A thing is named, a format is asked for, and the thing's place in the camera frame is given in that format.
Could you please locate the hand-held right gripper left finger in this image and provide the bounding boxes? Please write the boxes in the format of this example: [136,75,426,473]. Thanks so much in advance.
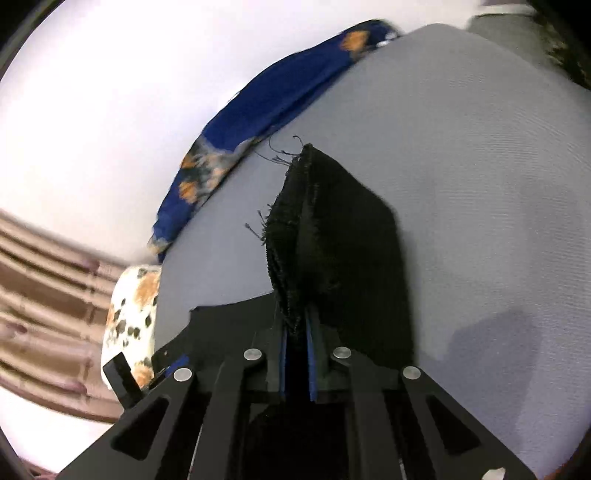
[55,318,289,480]

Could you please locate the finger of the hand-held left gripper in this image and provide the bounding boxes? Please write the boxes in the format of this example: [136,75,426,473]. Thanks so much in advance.
[102,352,145,409]
[150,346,191,388]

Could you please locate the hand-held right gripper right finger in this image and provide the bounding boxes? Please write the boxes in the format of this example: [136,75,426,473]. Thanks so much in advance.
[305,308,537,480]

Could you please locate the black pants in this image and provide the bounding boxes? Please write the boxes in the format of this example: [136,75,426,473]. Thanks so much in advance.
[152,143,415,480]

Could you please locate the white floral pillow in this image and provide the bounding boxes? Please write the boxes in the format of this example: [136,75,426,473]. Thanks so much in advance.
[100,264,161,393]

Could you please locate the brown striped curtain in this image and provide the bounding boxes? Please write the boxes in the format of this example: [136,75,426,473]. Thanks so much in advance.
[0,208,126,425]

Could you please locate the blue floral blanket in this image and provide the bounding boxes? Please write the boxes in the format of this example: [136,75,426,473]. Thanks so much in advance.
[148,18,403,265]

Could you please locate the grey fabric item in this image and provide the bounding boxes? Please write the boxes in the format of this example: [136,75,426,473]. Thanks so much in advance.
[465,13,557,63]

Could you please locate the black and white crochet bag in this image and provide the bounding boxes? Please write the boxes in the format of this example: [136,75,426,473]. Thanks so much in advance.
[526,0,591,89]

